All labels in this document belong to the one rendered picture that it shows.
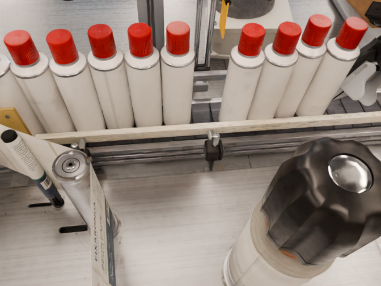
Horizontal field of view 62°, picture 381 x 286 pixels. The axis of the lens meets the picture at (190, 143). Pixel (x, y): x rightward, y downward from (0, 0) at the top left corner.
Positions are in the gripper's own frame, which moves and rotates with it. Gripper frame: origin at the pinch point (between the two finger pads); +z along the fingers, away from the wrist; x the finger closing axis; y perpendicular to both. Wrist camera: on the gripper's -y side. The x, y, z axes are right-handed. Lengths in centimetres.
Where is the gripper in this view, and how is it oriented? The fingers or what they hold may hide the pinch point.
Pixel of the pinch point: (336, 91)
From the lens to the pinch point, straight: 65.5
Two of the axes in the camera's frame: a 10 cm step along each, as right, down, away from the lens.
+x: 8.4, 2.2, 5.0
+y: 1.2, 8.3, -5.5
